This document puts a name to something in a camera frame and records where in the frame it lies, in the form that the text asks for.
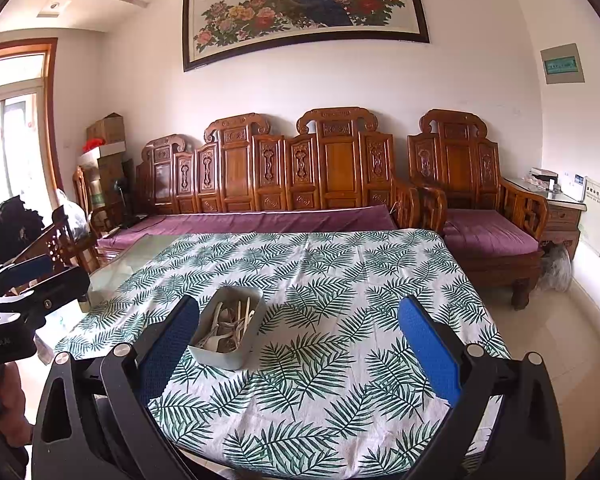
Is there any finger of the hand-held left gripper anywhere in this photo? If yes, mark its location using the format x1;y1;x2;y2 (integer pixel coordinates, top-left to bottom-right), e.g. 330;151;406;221
0;266;90;326
0;255;52;298

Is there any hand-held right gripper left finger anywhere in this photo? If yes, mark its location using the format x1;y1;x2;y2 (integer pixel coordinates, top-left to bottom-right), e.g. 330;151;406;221
31;296;201;480

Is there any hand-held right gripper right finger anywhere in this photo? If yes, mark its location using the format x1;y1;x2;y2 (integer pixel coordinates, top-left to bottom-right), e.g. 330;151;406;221
397;296;566;480

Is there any large white spoon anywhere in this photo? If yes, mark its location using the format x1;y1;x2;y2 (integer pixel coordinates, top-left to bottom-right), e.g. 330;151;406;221
195;310;231;353

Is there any grey rectangular container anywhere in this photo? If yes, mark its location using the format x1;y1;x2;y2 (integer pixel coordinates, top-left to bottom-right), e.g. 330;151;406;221
187;285;266;371

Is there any person's left forearm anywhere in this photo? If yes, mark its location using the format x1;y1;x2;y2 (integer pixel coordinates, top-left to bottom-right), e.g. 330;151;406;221
0;362;31;466

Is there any dark wooden chair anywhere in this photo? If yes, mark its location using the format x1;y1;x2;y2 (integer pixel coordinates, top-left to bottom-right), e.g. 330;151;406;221
10;205;101;273

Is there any black clothing pile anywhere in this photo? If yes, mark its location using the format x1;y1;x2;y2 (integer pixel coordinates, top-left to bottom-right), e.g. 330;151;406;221
0;196;45;266

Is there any clear plastic bag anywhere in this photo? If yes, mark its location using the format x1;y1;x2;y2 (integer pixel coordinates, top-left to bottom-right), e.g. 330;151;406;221
55;189;88;236

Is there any light wooden chair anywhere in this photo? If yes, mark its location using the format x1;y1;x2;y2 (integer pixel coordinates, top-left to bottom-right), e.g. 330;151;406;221
72;166;111;231

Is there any black fan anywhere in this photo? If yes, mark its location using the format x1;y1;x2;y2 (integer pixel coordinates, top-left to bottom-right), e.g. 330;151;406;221
111;180;148;228

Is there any green print cardboard box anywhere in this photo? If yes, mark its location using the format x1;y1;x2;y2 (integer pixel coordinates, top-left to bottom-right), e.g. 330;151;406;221
87;152;135;211

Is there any leaf print tablecloth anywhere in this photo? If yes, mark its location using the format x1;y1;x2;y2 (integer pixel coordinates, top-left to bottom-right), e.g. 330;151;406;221
55;228;512;478

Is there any wood framed window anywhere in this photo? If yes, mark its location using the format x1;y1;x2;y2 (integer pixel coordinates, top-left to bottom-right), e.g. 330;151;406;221
0;37;63;271

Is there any purple armchair cushion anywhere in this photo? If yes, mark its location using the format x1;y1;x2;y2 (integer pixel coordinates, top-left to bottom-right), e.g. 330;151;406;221
442;208;541;256

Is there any white flat box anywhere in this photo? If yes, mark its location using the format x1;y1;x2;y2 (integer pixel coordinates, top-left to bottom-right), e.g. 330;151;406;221
77;141;127;166

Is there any grey fluffy bundle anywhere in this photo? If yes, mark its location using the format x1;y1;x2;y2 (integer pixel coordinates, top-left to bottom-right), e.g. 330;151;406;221
540;245;573;291

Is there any brown cardboard box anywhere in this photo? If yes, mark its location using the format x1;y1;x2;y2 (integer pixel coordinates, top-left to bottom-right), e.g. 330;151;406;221
86;112;126;145

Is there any carved wooden sofa bench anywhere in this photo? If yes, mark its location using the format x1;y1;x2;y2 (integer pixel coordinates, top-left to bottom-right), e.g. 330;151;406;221
135;106;448;231

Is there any wooden side table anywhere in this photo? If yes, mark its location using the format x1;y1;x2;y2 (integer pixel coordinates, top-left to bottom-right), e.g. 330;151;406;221
502;176;587;261

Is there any carved wooden armchair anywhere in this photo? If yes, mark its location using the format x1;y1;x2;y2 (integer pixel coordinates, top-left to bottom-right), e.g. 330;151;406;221
407;108;551;311

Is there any white tabletop device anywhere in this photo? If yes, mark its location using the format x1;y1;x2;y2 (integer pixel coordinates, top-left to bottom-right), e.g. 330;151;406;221
560;172;587;201

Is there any ceiling light fixture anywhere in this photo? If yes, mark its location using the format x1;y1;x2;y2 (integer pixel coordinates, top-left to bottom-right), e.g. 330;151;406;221
37;0;71;17

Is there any framed peacock flower painting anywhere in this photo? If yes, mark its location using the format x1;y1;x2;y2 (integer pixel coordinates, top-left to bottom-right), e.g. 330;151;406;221
182;0;430;73

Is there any white wall cabinet door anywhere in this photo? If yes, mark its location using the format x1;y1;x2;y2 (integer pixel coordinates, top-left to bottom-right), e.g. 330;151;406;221
580;176;600;257

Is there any grey wall panel box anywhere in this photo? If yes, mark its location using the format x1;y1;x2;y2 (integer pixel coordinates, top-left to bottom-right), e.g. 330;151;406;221
540;42;585;85

